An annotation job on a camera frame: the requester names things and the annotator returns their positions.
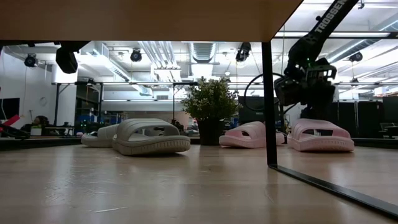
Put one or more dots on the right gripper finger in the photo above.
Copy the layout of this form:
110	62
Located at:
311	112

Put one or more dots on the pink rubber slide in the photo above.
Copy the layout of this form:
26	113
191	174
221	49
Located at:
239	140
320	143

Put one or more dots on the grey rubber slide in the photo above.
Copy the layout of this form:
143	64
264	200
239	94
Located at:
149	146
99	137

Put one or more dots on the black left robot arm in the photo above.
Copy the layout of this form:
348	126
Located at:
66	60

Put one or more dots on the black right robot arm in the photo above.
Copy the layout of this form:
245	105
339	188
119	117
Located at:
329	18

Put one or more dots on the wooden shelf with black legs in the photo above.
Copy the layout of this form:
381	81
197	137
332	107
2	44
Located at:
140	18

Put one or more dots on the black monitor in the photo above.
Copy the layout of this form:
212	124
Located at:
253	116

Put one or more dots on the black room divider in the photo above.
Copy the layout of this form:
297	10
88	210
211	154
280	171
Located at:
357	118

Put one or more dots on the black ceiling spotlight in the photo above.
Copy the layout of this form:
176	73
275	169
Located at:
356	57
242	54
31	60
136	56

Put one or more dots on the black office chair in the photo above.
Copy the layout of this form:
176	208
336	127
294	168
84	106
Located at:
387	127

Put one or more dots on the green potted plant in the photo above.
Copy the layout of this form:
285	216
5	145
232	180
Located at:
211	99

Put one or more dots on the person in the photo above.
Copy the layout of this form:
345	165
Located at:
40	121

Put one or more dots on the red object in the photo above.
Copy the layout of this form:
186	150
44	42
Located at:
12	119

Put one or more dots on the black device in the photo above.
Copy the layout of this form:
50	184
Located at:
14	132

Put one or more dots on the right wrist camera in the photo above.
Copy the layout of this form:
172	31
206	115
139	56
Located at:
321	71

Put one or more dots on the silver ventilation duct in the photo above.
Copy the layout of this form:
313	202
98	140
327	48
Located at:
202	51

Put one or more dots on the black metal table frame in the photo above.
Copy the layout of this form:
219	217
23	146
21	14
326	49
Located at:
37	143

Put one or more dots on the black wall screen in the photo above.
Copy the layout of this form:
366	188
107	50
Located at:
9	109

